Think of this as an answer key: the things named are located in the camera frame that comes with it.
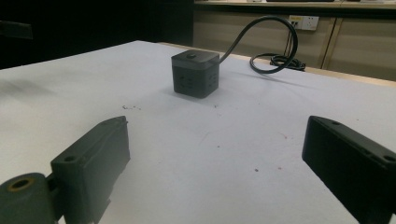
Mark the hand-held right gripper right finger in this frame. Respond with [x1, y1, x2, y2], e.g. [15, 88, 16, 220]
[301, 115, 396, 224]

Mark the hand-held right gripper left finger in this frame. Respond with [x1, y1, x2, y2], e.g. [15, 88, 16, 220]
[49, 115, 132, 224]

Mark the dark grey cube power socket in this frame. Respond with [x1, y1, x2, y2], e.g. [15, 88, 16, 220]
[170, 49, 220, 100]

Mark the white table cloth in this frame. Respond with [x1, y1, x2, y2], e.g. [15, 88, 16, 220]
[0, 39, 396, 224]

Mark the beige cabinet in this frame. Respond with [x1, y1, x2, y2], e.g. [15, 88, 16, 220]
[192, 0, 396, 82]

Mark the black power cable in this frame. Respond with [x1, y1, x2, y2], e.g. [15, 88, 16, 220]
[219, 15, 307, 75]

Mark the white wall socket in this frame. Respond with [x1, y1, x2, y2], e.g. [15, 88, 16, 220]
[288, 15, 320, 32]

